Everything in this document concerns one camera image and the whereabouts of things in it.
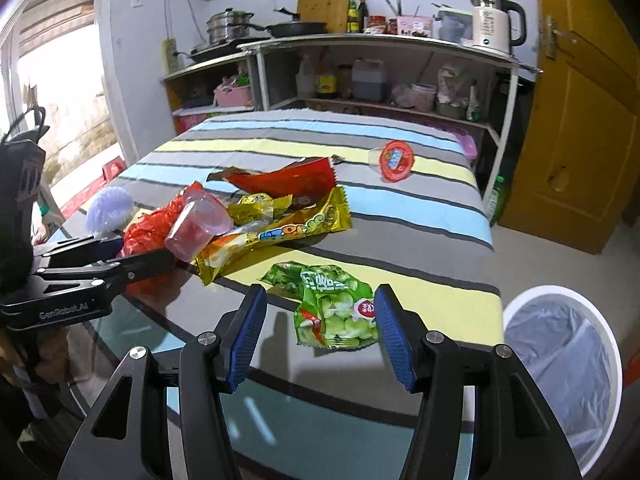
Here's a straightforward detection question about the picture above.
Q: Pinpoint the green snack packet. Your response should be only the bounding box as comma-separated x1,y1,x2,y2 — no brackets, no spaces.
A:
260,261,380,350

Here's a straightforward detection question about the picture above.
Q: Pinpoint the white plastic bag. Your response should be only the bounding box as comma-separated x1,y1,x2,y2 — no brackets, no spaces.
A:
437,65,471,106

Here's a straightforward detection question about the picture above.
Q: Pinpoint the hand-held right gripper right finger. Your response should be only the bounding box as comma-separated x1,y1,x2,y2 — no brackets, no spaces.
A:
374,284,583,480

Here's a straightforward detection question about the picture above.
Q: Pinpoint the clear plastic cup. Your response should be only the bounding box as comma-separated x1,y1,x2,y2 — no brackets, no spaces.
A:
164,192,234,262

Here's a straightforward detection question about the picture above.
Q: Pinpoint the striped tablecloth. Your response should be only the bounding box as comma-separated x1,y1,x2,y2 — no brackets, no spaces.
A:
35,110,503,480

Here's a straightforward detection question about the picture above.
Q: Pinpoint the metal door handle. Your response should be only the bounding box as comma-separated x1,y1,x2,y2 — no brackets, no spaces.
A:
544,15,576,59

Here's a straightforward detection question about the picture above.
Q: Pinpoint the wooden cutting board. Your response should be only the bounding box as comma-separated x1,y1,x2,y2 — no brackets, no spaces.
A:
297,0,353,33

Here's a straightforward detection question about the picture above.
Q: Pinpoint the white electric kettle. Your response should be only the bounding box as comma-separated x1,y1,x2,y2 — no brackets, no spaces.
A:
469,0,527,56

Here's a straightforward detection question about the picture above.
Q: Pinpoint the black frying pan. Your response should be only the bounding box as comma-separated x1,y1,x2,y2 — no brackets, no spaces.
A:
245,7,328,38

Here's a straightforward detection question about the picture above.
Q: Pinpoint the green bowl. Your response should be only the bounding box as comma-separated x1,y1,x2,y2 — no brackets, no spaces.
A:
435,100,468,120

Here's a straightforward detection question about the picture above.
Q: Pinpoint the red lid plastic cup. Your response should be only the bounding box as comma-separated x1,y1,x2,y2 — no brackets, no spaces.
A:
369,140,417,182

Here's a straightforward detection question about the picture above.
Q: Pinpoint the black cooktop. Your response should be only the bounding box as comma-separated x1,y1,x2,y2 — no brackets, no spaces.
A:
177,40,251,63

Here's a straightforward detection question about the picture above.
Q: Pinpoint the pink basket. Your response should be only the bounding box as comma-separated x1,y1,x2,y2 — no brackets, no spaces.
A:
214,84,253,109

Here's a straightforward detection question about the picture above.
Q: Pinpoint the yellow wooden door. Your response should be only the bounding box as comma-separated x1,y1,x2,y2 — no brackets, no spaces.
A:
500,0,640,256

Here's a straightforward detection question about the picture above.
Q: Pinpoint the white plastic bottle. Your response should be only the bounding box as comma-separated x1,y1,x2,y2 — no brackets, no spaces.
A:
296,55,316,100

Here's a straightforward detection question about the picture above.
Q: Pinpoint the chopsticks bundle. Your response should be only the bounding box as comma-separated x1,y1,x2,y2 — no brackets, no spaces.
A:
384,0,421,17

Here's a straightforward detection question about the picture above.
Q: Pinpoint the white trash bin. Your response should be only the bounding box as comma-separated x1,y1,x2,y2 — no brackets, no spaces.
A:
502,285,623,480

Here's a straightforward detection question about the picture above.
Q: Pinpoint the large white shelf unit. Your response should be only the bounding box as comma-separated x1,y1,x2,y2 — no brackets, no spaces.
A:
239,32,543,201

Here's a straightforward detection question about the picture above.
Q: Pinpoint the red stool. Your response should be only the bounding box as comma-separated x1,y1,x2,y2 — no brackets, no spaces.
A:
102,157,128,181

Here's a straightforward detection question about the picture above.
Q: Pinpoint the clear plastic container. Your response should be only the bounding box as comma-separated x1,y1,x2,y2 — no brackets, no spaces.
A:
432,7,473,43

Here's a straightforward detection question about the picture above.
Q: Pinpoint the steel steamer pot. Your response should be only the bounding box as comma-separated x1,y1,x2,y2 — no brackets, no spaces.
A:
206,8,255,45

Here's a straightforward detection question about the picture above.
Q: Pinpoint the pink box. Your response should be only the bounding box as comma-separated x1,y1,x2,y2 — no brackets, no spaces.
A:
396,15,433,37

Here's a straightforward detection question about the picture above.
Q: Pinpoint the white plastic tub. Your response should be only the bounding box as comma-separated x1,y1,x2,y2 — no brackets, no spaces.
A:
410,82,438,112

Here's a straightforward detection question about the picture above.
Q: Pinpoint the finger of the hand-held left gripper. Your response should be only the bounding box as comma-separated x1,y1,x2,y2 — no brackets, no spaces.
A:
32,236,126,267
30,248,180,294

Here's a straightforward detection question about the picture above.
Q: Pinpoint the small white shelf unit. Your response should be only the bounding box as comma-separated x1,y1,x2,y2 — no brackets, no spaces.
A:
161,52,261,136

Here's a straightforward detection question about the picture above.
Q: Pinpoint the clear plastic bin liner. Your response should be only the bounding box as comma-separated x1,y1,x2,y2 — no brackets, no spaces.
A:
505,300,613,471

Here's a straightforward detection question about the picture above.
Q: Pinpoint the red plastic bag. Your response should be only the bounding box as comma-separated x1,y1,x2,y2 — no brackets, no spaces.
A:
121,183,206,296

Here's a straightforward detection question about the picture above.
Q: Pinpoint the small green white bottle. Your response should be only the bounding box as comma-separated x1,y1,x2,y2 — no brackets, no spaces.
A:
467,80,483,121

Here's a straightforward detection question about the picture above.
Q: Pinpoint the small yellow candy wrapper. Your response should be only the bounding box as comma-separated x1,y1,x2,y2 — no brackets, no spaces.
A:
227,192,293,226

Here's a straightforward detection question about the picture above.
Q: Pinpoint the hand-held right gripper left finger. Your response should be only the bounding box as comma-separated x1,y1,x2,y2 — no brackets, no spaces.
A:
57,284,268,480

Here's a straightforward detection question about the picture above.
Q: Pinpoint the purple bristle ball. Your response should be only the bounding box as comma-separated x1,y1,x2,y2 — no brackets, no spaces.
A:
86,186,135,233

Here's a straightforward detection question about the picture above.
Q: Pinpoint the yellow snack wrapper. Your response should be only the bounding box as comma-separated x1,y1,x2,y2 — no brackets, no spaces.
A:
195,185,352,286

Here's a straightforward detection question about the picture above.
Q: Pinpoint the red snack wrapper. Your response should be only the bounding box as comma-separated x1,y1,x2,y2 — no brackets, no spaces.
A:
207,156,337,211

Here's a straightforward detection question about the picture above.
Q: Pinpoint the oil bottle yellow label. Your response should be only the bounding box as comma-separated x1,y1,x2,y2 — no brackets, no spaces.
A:
315,57,338,100

